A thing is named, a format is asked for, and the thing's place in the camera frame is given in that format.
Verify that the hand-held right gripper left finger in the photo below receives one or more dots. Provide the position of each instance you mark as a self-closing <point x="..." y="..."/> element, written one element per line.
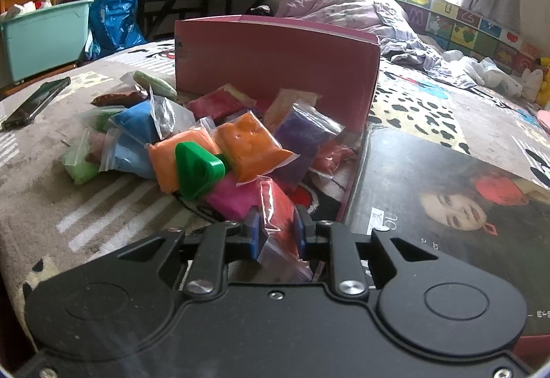
<point x="254" y="232"/>

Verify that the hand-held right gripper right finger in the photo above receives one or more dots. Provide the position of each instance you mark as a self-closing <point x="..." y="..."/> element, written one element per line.
<point x="303" y="232"/>

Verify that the red clay bag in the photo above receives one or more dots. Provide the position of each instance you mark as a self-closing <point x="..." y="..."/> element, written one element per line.
<point x="279" y="214"/>

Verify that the pile of coloured clay bags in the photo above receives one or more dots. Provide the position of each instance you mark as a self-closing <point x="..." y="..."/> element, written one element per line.
<point x="253" y="146"/>

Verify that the red cardboard box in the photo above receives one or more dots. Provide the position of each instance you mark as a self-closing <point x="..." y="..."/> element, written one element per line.
<point x="275" y="68"/>

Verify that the dark clothes heap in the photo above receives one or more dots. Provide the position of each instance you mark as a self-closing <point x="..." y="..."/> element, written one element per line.
<point x="262" y="10"/>

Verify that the blue plastic bag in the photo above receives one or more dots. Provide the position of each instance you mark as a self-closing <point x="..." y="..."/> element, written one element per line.
<point x="116" y="21"/>

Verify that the green plastic mould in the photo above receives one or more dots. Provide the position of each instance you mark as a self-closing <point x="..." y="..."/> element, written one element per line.
<point x="193" y="172"/>

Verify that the purple quilt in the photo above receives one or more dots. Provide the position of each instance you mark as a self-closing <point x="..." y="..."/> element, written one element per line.
<point x="335" y="0"/>

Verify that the teal storage bin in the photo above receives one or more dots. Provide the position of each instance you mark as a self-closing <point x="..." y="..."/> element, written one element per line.
<point x="43" y="43"/>

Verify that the dark portrait book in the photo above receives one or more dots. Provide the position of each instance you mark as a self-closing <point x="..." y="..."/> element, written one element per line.
<point x="429" y="172"/>

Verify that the black smartphone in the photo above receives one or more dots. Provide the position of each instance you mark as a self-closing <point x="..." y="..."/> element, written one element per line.
<point x="34" y="103"/>

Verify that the striped light blue garment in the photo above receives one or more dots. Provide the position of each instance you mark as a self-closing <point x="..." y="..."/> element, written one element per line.
<point x="412" y="47"/>

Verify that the colourful alphabet foam mat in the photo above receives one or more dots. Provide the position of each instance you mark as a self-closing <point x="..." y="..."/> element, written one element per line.
<point x="472" y="30"/>

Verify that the pink folded blanket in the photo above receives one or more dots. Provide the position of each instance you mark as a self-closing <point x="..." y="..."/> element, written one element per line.
<point x="545" y="117"/>

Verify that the white plush toy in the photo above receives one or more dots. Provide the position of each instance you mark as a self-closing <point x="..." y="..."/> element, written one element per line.
<point x="532" y="83"/>

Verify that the yellow plush toy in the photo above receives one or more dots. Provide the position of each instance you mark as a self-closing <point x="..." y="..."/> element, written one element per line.
<point x="545" y="79"/>

